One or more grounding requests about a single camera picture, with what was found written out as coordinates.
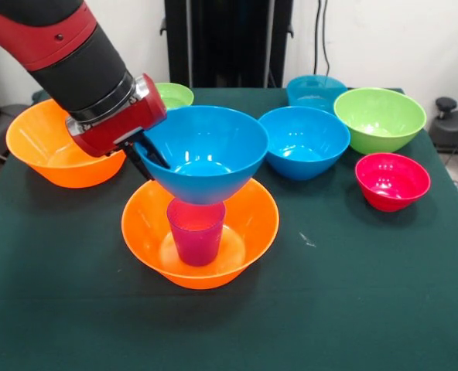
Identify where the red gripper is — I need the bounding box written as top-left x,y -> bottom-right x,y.
65,73 -> 172,182

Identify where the small green plastic bowl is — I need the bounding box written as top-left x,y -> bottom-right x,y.
153,82 -> 195,111

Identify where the blue plastic bowl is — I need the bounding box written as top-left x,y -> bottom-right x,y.
133,104 -> 270,206
258,106 -> 351,182

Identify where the purple plastic cup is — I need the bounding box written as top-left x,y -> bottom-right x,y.
166,199 -> 227,267

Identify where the large orange plastic bowl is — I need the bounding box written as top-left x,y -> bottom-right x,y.
5,98 -> 128,189
121,178 -> 281,291

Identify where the small translucent blue bowl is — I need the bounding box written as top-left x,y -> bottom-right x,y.
285,74 -> 348,114

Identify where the large green plastic bowl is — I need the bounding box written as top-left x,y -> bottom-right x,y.
333,87 -> 428,155

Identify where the small pink plastic bowl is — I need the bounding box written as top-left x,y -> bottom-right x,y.
354,152 -> 432,213

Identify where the dark green table cloth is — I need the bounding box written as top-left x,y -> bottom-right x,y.
0,86 -> 458,371

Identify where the black stand base with knob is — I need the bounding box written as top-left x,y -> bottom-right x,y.
429,96 -> 458,155

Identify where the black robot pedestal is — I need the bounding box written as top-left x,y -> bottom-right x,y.
159,0 -> 295,89

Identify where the black hanging cable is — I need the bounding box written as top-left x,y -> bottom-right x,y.
316,0 -> 331,78

